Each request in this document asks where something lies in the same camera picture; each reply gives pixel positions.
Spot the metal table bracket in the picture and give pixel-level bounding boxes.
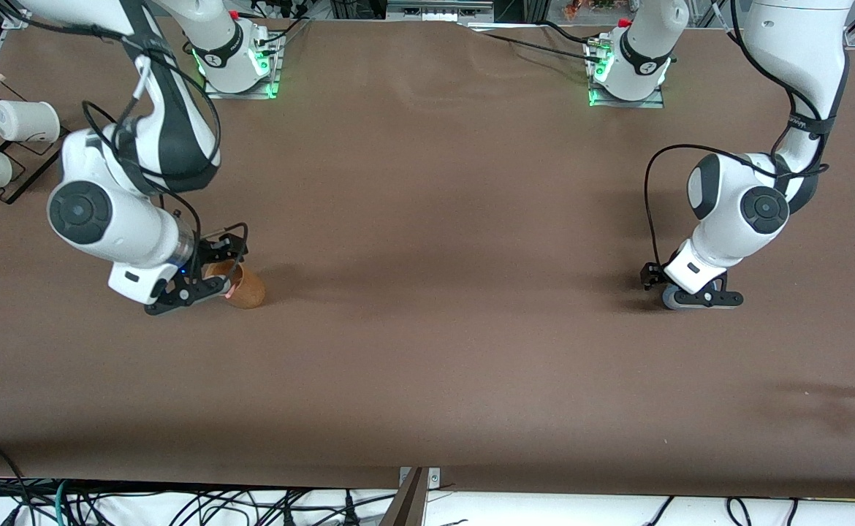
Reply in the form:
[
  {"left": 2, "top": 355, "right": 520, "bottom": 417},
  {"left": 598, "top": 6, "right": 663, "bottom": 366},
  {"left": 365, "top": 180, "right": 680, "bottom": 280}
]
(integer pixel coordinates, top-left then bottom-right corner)
[{"left": 398, "top": 468, "right": 441, "bottom": 489}]

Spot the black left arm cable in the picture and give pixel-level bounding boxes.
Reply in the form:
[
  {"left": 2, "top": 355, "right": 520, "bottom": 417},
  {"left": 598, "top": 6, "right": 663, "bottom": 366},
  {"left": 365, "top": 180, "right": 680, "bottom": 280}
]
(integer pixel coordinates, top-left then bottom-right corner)
[{"left": 644, "top": 0, "right": 848, "bottom": 270}]

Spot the black table cable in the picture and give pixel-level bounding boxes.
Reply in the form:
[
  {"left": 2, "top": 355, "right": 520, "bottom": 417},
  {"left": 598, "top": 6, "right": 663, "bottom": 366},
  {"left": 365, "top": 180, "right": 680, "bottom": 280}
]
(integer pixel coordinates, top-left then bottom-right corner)
[{"left": 460, "top": 20, "right": 604, "bottom": 66}]

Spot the wooden cup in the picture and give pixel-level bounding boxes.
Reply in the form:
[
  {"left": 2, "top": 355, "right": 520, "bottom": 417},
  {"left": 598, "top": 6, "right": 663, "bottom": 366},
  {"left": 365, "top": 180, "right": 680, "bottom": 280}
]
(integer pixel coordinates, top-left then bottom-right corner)
[{"left": 203, "top": 262, "right": 267, "bottom": 310}]

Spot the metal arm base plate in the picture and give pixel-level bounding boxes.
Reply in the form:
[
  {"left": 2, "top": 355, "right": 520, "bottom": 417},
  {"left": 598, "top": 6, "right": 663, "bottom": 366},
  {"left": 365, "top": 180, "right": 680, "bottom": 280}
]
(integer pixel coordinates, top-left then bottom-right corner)
[
  {"left": 203, "top": 33, "right": 284, "bottom": 100},
  {"left": 587, "top": 40, "right": 666, "bottom": 110}
]

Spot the dark brown post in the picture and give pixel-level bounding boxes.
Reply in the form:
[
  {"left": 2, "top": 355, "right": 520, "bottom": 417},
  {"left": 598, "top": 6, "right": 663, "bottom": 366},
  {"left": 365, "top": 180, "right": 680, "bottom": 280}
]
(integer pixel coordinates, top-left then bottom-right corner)
[{"left": 380, "top": 468, "right": 428, "bottom": 526}]

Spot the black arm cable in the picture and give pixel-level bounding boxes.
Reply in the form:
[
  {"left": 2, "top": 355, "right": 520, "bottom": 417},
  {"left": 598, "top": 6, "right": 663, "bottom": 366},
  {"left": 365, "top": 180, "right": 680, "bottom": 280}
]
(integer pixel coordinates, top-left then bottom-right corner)
[
  {"left": 81, "top": 29, "right": 249, "bottom": 275},
  {"left": 644, "top": 0, "right": 848, "bottom": 270}
]

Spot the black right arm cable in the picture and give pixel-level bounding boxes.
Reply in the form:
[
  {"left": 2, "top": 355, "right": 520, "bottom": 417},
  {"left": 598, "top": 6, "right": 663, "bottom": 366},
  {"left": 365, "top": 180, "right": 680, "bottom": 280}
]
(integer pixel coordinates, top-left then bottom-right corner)
[{"left": 81, "top": 29, "right": 249, "bottom": 275}]

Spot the black wire rack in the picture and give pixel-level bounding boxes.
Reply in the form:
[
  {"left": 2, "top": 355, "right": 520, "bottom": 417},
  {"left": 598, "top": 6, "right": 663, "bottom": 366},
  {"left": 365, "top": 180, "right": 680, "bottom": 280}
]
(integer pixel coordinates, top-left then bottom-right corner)
[{"left": 0, "top": 77, "right": 70, "bottom": 205}]

